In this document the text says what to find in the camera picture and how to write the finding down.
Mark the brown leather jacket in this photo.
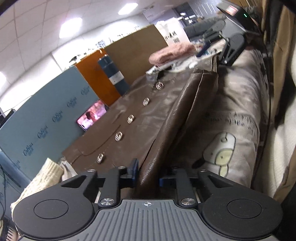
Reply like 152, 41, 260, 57
62, 68, 218, 198

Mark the cream knitted sweater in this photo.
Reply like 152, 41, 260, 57
10, 158, 64, 215

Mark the beige cartoon bed sheet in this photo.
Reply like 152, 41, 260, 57
175, 50, 268, 187

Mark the pink fluffy garment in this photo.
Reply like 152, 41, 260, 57
149, 42, 196, 66

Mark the white printed box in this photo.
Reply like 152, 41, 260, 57
155, 18, 190, 46

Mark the smartphone showing video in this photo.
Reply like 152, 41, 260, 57
76, 99, 109, 131

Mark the blue printed cardboard box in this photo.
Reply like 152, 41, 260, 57
1, 67, 98, 179

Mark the orange cardboard panel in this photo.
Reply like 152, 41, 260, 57
75, 49, 121, 106

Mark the brown cardboard panel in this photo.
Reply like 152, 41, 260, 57
105, 25, 167, 85

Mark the dark teal thermos bottle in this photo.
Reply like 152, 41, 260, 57
98, 54, 130, 96

